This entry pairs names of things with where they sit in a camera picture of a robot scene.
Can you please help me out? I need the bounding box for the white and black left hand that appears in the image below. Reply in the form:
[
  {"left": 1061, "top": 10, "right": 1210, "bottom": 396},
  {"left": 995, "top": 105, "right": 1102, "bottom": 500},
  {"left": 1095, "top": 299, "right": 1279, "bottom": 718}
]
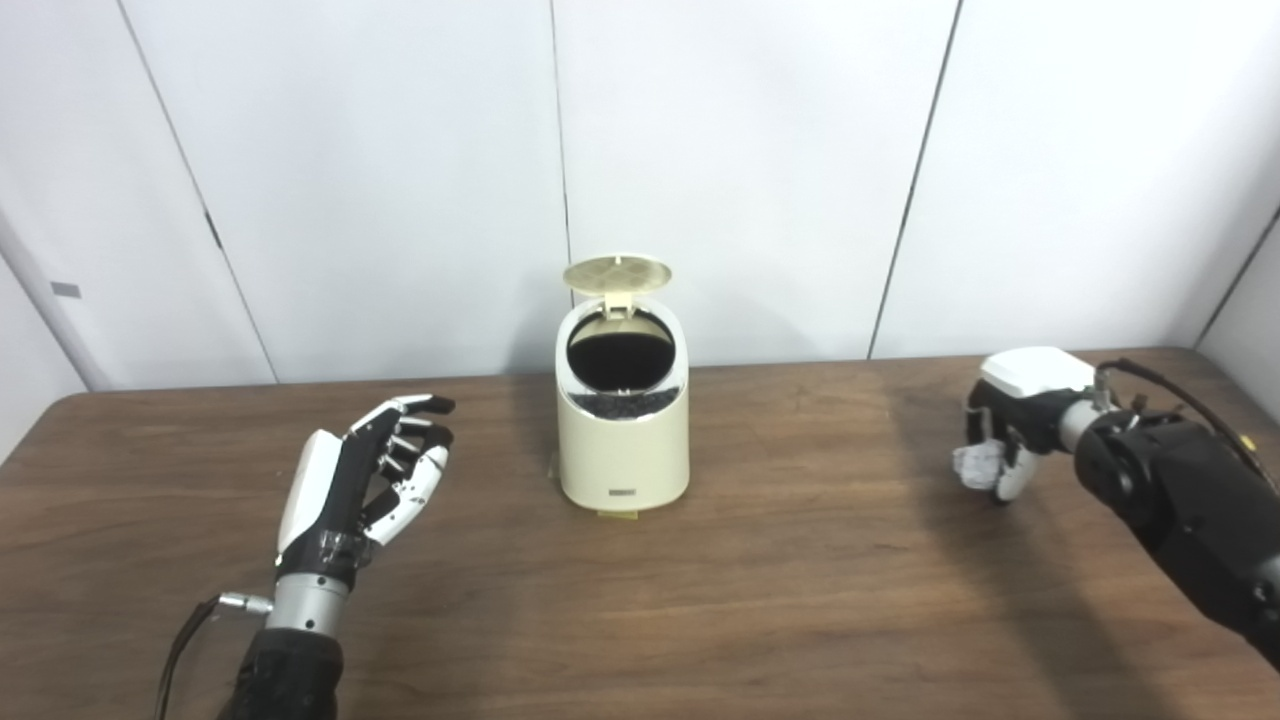
[{"left": 275, "top": 394, "right": 456, "bottom": 591}]

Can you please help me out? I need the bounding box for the white and black right hand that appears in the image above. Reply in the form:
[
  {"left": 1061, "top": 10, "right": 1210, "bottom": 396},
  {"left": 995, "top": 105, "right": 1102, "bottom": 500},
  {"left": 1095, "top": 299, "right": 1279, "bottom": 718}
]
[{"left": 962, "top": 347, "right": 1098, "bottom": 504}]

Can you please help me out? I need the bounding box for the white paper ball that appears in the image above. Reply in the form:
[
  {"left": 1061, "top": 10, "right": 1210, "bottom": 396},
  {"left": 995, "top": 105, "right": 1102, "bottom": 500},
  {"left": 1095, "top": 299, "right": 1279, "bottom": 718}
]
[{"left": 952, "top": 440, "right": 1005, "bottom": 491}]

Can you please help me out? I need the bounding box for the cream-colored bin body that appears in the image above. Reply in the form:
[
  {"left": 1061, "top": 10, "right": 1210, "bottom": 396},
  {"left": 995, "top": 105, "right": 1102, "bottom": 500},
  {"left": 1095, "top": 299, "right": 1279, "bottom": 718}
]
[{"left": 555, "top": 295, "right": 691, "bottom": 513}]

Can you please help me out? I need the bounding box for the cream round bin lid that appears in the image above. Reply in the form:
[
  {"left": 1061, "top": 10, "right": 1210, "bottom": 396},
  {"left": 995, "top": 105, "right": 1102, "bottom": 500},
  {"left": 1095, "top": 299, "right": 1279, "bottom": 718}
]
[{"left": 563, "top": 255, "right": 673, "bottom": 319}]

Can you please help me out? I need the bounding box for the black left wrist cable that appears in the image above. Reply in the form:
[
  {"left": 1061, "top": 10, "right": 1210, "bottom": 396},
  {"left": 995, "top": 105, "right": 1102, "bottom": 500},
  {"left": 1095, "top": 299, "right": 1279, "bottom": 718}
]
[{"left": 152, "top": 592, "right": 273, "bottom": 720}]

